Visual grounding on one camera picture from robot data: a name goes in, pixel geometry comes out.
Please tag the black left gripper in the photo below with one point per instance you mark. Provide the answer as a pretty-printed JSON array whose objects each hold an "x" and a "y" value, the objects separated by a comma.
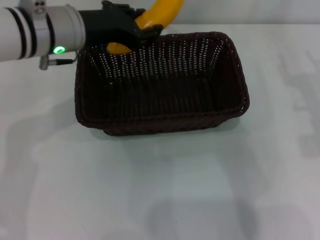
[{"x": 107, "y": 27}]

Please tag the black woven plastic basket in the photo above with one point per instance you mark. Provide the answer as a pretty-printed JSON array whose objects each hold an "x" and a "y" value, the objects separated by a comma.
[{"x": 162, "y": 95}]

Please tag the yellow banana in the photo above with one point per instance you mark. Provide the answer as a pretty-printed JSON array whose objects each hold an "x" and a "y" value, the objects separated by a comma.
[{"x": 162, "y": 12}]

